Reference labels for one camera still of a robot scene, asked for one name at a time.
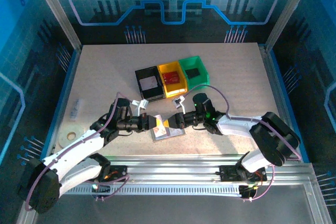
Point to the white VIP card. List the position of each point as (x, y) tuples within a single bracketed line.
[(160, 133)]

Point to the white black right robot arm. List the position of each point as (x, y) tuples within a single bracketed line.
[(236, 127)]

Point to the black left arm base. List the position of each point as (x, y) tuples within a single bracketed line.
[(118, 171)]

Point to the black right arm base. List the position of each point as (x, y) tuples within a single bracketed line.
[(228, 172)]

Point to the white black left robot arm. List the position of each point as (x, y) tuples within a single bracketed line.
[(73, 148)]

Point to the white card in bin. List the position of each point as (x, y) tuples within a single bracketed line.
[(148, 83)]

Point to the black card in bin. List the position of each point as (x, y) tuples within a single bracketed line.
[(193, 73)]

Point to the red card in bin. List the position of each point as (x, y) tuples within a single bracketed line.
[(171, 77)]

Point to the black plastic bin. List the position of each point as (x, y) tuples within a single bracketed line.
[(152, 94)]

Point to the green plastic bin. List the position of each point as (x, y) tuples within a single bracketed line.
[(197, 86)]

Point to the yellow plastic bin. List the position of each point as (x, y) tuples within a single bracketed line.
[(173, 90)]

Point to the clear plastic tube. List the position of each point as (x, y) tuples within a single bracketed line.
[(76, 108)]

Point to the white tape roll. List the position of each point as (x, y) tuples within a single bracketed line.
[(64, 137)]

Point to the aluminium mounting rail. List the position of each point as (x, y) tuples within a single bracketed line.
[(170, 167)]

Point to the aluminium side rail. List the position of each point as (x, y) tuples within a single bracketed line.
[(273, 77)]

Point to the aluminium frame post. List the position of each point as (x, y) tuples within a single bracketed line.
[(60, 16), (285, 16)]

